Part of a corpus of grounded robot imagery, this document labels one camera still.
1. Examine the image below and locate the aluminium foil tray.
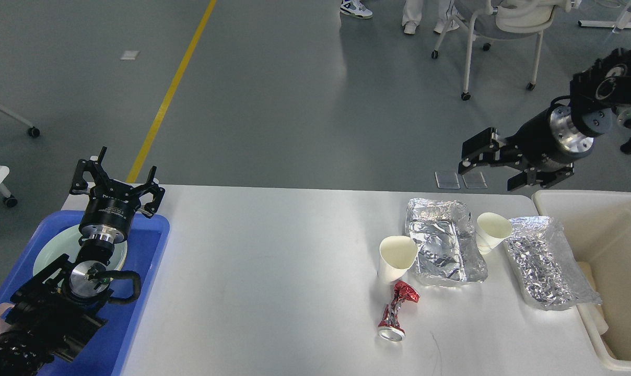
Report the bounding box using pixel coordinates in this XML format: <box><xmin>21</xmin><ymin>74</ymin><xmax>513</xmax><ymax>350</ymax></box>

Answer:
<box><xmin>404</xmin><ymin>198</ymin><xmax>489</xmax><ymax>288</ymax></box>
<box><xmin>506</xmin><ymin>216</ymin><xmax>602</xmax><ymax>310</ymax></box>

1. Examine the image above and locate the floor socket cover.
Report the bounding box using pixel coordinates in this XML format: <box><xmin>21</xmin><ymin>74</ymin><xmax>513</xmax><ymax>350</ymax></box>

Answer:
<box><xmin>462</xmin><ymin>171</ymin><xmax>488</xmax><ymax>190</ymax></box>
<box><xmin>434</xmin><ymin>171</ymin><xmax>461</xmax><ymax>190</ymax></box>

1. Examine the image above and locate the white sneaker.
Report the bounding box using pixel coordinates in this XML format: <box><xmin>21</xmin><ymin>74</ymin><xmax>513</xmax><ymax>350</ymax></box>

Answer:
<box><xmin>340</xmin><ymin>0</ymin><xmax>373</xmax><ymax>19</ymax></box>

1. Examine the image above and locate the beige plastic bin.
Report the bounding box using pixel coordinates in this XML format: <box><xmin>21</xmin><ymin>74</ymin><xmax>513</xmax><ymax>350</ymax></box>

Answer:
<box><xmin>532</xmin><ymin>190</ymin><xmax>631</xmax><ymax>372</ymax></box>

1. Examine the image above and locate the white paper cup under arm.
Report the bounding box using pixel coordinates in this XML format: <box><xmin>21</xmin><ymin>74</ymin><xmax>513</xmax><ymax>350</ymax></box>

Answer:
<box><xmin>377</xmin><ymin>236</ymin><xmax>418</xmax><ymax>284</ymax></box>

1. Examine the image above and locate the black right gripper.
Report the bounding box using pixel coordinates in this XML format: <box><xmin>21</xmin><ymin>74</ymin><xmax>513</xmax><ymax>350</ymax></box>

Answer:
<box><xmin>457</xmin><ymin>105</ymin><xmax>593</xmax><ymax>191</ymax></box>

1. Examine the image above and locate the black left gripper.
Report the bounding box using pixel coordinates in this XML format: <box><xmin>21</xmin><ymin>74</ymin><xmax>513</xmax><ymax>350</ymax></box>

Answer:
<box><xmin>69</xmin><ymin>147</ymin><xmax>166</xmax><ymax>244</ymax></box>

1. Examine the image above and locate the white shoe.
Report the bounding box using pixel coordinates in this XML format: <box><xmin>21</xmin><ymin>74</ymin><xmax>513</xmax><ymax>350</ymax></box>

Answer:
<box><xmin>433</xmin><ymin>19</ymin><xmax>460</xmax><ymax>34</ymax></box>
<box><xmin>402</xmin><ymin>21</ymin><xmax>418</xmax><ymax>36</ymax></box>

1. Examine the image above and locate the crushed red soda can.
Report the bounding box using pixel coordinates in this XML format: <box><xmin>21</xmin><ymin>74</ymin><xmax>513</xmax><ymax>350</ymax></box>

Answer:
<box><xmin>376</xmin><ymin>280</ymin><xmax>420</xmax><ymax>342</ymax></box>

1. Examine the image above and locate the white paper cup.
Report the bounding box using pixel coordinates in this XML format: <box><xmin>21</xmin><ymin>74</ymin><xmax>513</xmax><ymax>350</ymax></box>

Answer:
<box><xmin>475</xmin><ymin>212</ymin><xmax>513</xmax><ymax>255</ymax></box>

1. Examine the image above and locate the blue plastic tray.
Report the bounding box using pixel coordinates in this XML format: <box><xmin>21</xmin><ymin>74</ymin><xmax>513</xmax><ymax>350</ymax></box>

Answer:
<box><xmin>0</xmin><ymin>210</ymin><xmax>170</xmax><ymax>376</ymax></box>

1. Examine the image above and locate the white office chair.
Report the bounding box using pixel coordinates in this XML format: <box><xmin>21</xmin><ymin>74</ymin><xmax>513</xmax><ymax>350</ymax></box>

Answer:
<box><xmin>446</xmin><ymin>1</ymin><xmax>581</xmax><ymax>101</ymax></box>

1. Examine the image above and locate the white chair leg with caster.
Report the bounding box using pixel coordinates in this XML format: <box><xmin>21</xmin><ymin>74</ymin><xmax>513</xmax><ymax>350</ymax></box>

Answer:
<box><xmin>0</xmin><ymin>103</ymin><xmax>41</xmax><ymax>138</ymax></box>

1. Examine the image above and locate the white frame base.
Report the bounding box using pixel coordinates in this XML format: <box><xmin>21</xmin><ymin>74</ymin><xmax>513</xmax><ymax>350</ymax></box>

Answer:
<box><xmin>577</xmin><ymin>1</ymin><xmax>631</xmax><ymax>33</ymax></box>

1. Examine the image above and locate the light green plate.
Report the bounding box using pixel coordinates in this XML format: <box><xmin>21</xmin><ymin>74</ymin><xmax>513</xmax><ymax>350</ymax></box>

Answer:
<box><xmin>33</xmin><ymin>225</ymin><xmax>128</xmax><ymax>276</ymax></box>

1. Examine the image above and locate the floor socket cover left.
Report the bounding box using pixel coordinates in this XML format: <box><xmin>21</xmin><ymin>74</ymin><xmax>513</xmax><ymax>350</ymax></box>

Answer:
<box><xmin>434</xmin><ymin>171</ymin><xmax>461</xmax><ymax>190</ymax></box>

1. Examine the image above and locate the floor socket cover right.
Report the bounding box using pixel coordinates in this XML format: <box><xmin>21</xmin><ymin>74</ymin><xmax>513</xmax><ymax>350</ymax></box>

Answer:
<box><xmin>462</xmin><ymin>171</ymin><xmax>488</xmax><ymax>190</ymax></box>

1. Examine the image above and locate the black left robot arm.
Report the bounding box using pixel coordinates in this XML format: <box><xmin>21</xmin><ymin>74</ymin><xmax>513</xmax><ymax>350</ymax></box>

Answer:
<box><xmin>0</xmin><ymin>147</ymin><xmax>165</xmax><ymax>375</ymax></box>

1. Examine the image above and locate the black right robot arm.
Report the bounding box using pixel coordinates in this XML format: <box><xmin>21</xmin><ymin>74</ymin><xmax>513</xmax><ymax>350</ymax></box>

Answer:
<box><xmin>457</xmin><ymin>48</ymin><xmax>631</xmax><ymax>191</ymax></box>

